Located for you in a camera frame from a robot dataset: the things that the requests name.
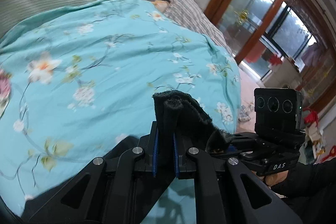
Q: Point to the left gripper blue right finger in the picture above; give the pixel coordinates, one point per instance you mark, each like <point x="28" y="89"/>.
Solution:
<point x="194" y="163"/>

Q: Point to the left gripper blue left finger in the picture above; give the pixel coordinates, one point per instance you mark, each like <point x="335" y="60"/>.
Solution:
<point x="135" y="185"/>

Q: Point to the black pants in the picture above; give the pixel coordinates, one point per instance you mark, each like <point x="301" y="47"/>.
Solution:
<point x="179" y="113"/>

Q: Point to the right hand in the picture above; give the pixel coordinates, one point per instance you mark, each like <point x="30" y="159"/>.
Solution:
<point x="273" y="179"/>

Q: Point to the turquoise floral bed quilt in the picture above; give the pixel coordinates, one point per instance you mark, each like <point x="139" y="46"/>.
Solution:
<point x="81" y="79"/>

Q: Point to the brown wooden glass door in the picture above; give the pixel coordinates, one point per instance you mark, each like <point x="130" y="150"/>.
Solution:
<point x="270" y="24"/>

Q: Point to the striped grey cloth on bed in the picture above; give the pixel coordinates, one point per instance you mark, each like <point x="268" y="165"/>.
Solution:
<point x="189" y="15"/>

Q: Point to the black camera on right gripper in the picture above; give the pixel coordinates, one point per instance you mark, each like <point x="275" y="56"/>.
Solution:
<point x="278" y="110"/>

